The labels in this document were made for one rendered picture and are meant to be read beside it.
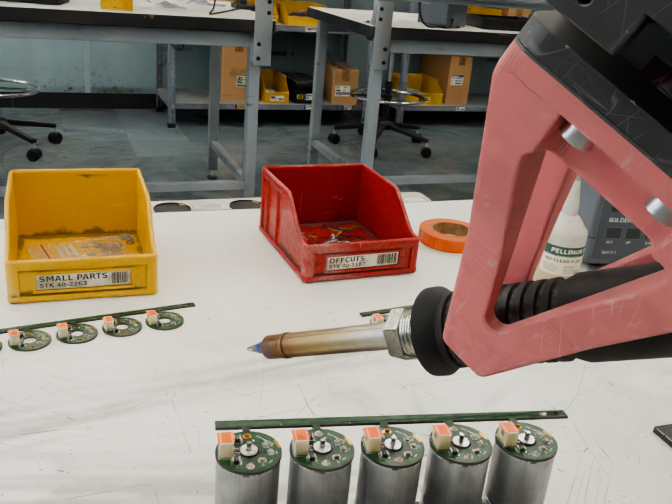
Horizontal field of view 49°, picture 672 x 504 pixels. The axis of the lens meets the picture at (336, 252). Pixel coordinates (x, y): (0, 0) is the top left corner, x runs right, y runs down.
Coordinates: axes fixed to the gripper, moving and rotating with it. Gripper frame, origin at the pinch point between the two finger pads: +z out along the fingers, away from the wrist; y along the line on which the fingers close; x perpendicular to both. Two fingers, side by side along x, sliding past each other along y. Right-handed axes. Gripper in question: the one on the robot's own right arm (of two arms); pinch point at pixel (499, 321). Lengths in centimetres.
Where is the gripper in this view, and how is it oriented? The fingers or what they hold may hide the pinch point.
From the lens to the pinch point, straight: 20.0
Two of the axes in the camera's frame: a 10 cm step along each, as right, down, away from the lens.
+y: -5.7, 2.7, -7.8
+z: -4.8, 6.7, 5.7
